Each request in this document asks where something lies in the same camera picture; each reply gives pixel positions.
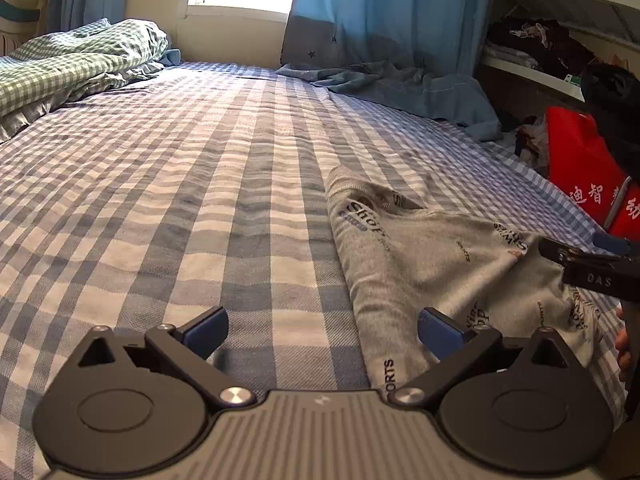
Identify grey printed pants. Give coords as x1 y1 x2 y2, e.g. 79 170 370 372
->
326 166 599 392

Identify person's right hand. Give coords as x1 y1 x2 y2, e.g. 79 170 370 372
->
615 308 634 389

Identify red bag with characters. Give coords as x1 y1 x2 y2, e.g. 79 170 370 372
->
546 106 639 242

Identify black hanging garment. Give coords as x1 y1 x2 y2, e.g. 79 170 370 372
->
580 63 640 181

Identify clothes pile on shelf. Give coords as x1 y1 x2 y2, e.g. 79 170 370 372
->
487 16 596 79

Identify blue checkered bed sheet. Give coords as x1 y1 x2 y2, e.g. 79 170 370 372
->
1 63 596 479

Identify white shelf unit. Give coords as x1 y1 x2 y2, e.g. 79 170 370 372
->
478 0 639 101

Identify blue star curtain right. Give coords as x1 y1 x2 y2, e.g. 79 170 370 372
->
278 0 501 141

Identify green checkered blanket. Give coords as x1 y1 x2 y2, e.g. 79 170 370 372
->
1 18 179 142

